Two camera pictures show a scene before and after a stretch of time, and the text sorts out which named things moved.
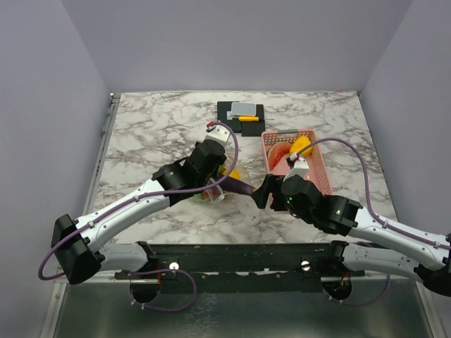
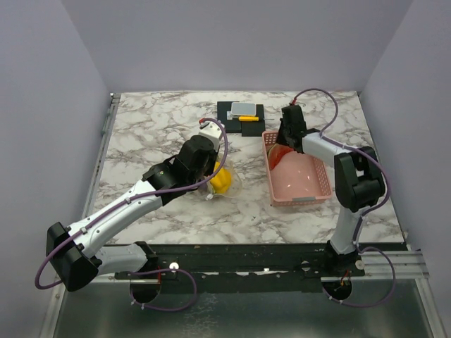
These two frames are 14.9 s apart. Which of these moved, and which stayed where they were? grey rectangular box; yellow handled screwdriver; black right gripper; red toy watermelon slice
Moved: black right gripper
Stayed: yellow handled screwdriver; grey rectangular box; red toy watermelon slice
